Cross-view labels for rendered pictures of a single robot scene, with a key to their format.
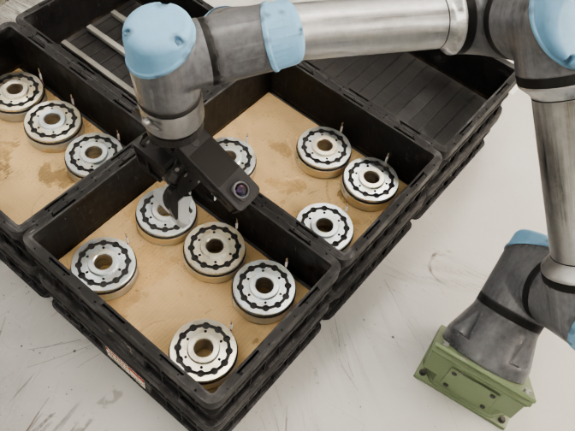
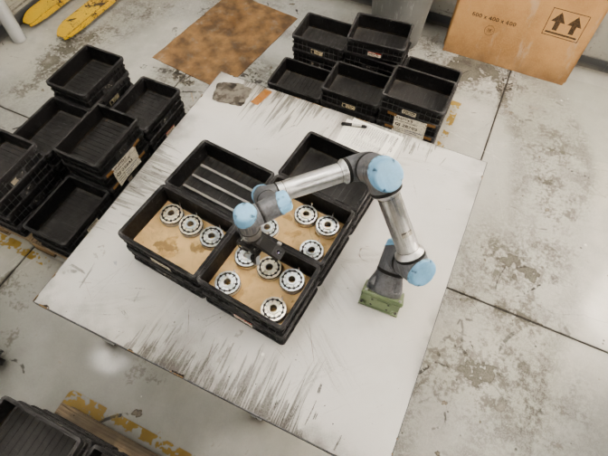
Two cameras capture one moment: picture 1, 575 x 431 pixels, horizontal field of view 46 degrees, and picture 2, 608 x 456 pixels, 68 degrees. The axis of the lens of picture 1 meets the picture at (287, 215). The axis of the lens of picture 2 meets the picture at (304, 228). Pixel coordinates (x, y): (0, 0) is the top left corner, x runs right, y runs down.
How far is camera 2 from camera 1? 0.76 m
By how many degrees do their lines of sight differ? 4
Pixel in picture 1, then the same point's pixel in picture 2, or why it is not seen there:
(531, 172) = not seen: hidden behind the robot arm
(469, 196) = (373, 219)
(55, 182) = (197, 251)
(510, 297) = (388, 266)
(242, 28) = (270, 205)
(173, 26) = (250, 212)
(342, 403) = (331, 318)
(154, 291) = (249, 289)
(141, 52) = (241, 223)
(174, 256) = (253, 272)
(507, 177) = not seen: hidden behind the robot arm
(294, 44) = (289, 206)
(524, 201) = not seen: hidden behind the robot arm
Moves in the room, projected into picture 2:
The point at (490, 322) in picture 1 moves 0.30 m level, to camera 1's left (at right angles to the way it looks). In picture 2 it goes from (382, 277) to (308, 279)
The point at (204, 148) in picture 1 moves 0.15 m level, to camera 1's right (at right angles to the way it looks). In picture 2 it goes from (263, 241) to (307, 240)
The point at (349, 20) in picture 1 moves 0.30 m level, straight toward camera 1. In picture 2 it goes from (306, 183) to (304, 260)
